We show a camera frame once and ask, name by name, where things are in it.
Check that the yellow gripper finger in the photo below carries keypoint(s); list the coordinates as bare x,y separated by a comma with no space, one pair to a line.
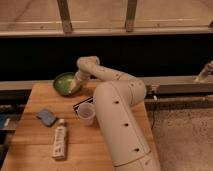
74,87

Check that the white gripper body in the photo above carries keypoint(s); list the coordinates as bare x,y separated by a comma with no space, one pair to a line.
81,77

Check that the green ceramic bowl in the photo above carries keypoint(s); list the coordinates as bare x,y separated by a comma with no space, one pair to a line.
61,83

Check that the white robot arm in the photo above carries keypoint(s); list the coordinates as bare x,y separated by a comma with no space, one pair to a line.
113,99

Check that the clear plastic cup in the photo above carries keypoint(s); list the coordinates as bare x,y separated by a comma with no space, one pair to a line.
86,113

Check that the blue sponge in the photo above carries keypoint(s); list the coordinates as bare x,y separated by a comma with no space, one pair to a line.
46,117

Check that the white plastic bottle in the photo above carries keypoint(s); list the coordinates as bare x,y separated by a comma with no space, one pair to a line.
59,144

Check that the blue object at left edge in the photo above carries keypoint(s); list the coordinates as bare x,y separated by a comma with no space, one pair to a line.
4,121

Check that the left metal window post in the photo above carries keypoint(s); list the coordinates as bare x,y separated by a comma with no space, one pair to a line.
65,16

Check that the metal window post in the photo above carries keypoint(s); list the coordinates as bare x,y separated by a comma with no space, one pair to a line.
130,15
65,16

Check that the right metal window post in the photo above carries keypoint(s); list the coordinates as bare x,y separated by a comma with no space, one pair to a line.
130,15

